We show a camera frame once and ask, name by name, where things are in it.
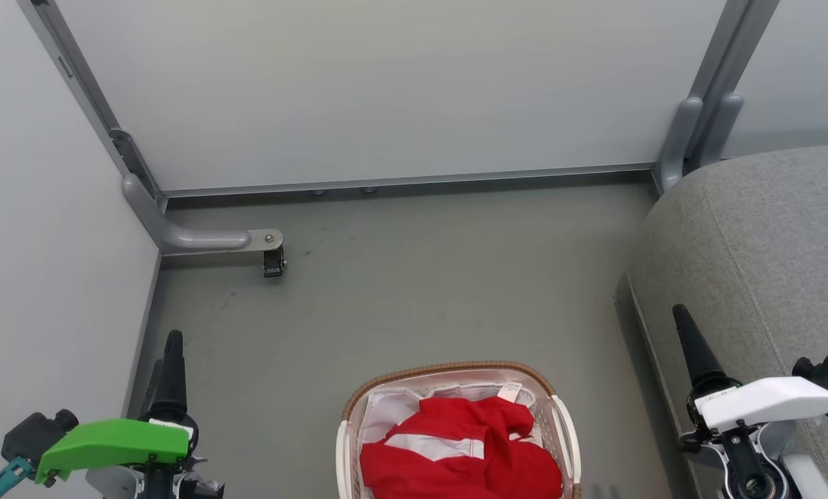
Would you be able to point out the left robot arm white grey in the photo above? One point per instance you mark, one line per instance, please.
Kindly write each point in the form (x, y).
(152, 482)

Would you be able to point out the white laundry basket brown rim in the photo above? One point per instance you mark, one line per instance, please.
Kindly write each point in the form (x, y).
(459, 378)

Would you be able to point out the red and white garment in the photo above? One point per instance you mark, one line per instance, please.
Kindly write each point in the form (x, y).
(462, 450)

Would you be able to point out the black caster wheel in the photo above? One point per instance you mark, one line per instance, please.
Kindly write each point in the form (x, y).
(274, 262)

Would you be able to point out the grey partition foot with bracket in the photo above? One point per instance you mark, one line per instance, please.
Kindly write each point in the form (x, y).
(192, 235)

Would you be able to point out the grey double partition foot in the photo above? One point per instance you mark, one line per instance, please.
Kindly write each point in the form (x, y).
(698, 135)

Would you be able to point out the grey fabric sofa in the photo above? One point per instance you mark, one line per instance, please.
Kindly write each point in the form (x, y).
(774, 277)

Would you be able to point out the grey metal partition bottom rail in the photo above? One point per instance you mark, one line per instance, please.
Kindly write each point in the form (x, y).
(407, 181)

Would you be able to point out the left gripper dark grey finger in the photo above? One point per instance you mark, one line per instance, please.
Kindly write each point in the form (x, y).
(152, 388)
(173, 378)

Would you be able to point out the white garment with label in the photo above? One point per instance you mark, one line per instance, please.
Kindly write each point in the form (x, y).
(393, 409)

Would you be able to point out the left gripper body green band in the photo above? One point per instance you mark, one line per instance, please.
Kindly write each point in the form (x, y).
(112, 441)

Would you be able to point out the grey metal partition post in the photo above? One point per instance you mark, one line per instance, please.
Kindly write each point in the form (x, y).
(729, 48)
(84, 90)

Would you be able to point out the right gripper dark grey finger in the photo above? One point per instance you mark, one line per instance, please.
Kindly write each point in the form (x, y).
(698, 353)

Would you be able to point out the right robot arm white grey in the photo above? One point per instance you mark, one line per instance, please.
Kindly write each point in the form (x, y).
(757, 464)

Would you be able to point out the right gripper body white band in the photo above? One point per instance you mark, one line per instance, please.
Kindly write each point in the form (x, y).
(768, 402)

